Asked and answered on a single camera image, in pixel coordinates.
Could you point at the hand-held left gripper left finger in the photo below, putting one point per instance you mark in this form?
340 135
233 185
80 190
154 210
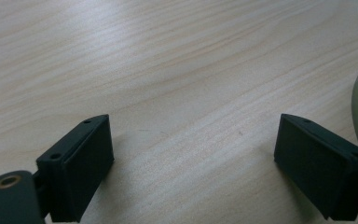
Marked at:
74 168

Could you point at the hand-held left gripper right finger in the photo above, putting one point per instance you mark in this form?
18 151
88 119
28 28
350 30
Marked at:
317 161

